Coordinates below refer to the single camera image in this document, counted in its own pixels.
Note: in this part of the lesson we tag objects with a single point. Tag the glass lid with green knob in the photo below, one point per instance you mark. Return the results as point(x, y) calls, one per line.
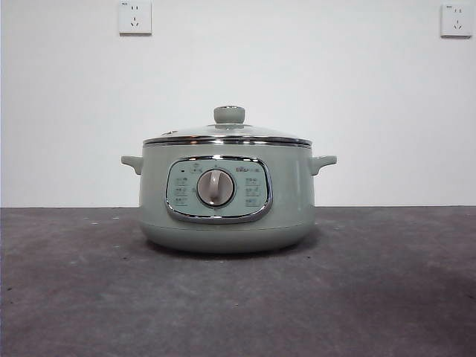
point(228, 132)

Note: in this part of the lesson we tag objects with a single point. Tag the pale green electric pot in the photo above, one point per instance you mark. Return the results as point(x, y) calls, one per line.
point(230, 230)

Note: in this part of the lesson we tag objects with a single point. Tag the white wall socket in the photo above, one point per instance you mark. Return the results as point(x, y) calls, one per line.
point(454, 20)
point(135, 17)

